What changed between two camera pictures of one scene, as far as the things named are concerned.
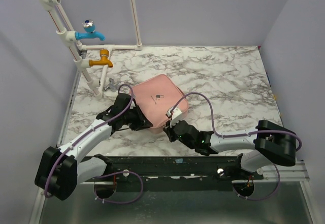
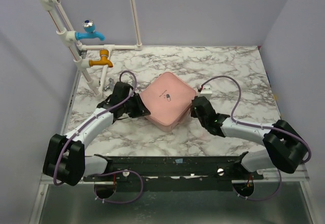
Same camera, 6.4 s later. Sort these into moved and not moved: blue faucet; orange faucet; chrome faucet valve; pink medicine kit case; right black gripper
Moved: pink medicine kit case; right black gripper
Not moved: blue faucet; chrome faucet valve; orange faucet
